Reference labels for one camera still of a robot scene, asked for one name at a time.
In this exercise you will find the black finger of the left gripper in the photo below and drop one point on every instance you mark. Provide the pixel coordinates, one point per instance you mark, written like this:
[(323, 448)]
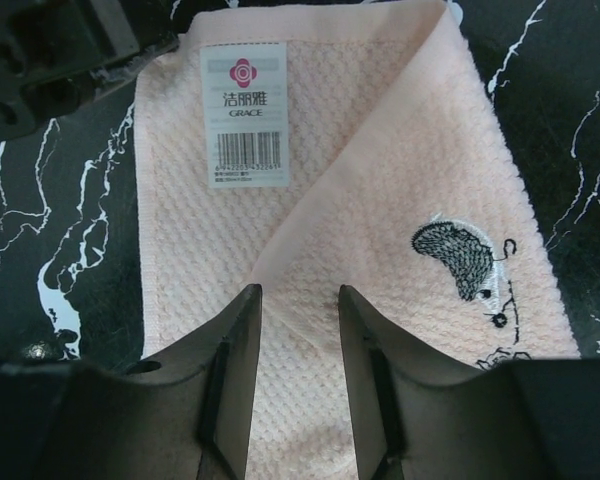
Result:
[(58, 56)]

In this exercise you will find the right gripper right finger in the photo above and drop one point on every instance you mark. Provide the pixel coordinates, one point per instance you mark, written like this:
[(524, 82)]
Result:
[(417, 413)]

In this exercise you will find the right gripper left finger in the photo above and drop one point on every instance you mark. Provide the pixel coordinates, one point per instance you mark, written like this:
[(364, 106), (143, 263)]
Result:
[(182, 413)]

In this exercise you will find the pink hedgehog towel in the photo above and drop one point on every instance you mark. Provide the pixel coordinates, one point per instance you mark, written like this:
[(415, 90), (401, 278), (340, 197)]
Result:
[(401, 185)]

